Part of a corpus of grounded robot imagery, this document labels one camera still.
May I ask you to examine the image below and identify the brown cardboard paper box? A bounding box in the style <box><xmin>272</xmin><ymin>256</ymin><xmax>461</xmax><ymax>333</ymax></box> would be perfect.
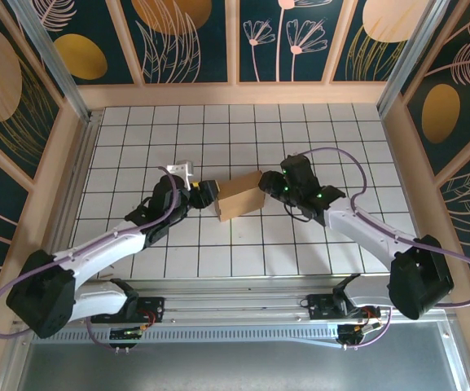
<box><xmin>213</xmin><ymin>169</ymin><xmax>266</xmax><ymax>223</ymax></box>

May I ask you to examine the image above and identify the grey metal sheet tray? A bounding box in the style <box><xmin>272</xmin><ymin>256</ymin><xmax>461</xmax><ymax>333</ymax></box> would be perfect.
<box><xmin>0</xmin><ymin>309</ymin><xmax>470</xmax><ymax>391</ymax></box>

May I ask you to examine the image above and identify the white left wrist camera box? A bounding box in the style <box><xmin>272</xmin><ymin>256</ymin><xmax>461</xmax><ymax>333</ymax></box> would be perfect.
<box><xmin>164</xmin><ymin>160</ymin><xmax>195</xmax><ymax>191</ymax></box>

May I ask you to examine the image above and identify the aluminium side rail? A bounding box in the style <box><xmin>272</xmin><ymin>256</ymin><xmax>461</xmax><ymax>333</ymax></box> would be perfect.
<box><xmin>57</xmin><ymin>112</ymin><xmax>103</xmax><ymax>286</ymax></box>

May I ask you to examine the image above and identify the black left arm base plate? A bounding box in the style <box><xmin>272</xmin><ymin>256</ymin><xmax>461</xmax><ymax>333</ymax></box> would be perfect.
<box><xmin>90</xmin><ymin>296</ymin><xmax>166</xmax><ymax>325</ymax></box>

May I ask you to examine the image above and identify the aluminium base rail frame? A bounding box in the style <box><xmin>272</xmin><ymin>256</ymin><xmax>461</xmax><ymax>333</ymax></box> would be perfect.
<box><xmin>14</xmin><ymin>275</ymin><xmax>455</xmax><ymax>327</ymax></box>

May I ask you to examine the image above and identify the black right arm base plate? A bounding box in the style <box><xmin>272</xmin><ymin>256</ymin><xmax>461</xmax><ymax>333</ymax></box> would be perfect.
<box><xmin>306</xmin><ymin>292</ymin><xmax>382</xmax><ymax>323</ymax></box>

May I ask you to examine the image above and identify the slotted grey cable duct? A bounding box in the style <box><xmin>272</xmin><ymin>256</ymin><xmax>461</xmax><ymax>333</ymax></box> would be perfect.
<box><xmin>30</xmin><ymin>328</ymin><xmax>341</xmax><ymax>346</ymax></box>

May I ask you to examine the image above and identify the aluminium corner post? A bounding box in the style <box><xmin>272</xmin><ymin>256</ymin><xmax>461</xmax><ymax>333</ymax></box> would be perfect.
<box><xmin>6</xmin><ymin>0</ymin><xmax>94</xmax><ymax>123</ymax></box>
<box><xmin>376</xmin><ymin>0</ymin><xmax>454</xmax><ymax>120</ymax></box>

